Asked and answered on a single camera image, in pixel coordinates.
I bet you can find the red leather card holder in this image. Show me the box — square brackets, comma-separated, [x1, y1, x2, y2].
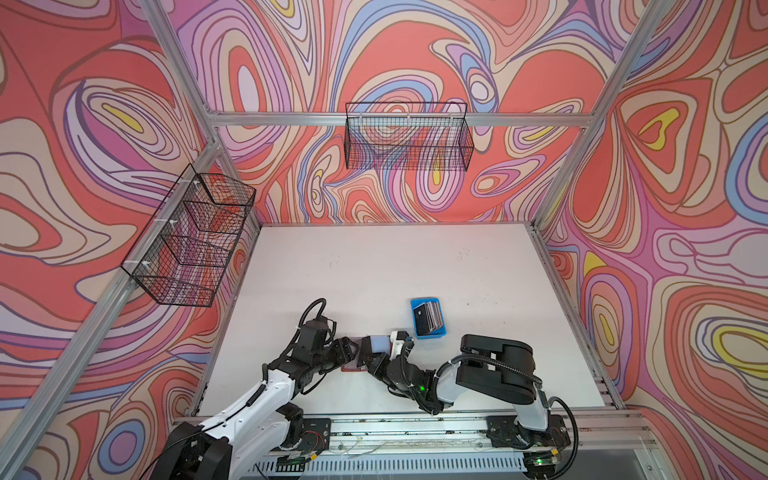
[341, 335, 392, 373]

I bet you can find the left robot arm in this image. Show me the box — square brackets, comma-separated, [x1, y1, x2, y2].
[140, 298, 355, 479]

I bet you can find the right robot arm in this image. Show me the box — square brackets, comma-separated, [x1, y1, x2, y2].
[355, 331, 580, 450]

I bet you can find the dark credit card stack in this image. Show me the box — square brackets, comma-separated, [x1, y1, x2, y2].
[413, 301, 444, 336]

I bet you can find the blue plastic card tray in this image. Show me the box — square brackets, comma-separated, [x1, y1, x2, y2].
[410, 297, 446, 339]

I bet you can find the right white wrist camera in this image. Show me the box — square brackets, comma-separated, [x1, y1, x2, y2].
[390, 330, 415, 361]

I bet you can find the black wire basket left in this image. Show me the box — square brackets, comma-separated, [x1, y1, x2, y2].
[120, 165, 255, 307]

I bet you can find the black wire basket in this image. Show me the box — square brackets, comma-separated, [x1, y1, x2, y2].
[344, 100, 475, 172]
[120, 165, 255, 307]

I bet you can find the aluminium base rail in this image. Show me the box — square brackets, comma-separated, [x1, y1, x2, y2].
[161, 407, 667, 480]

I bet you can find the black wire basket back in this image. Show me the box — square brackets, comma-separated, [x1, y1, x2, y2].
[344, 100, 475, 172]

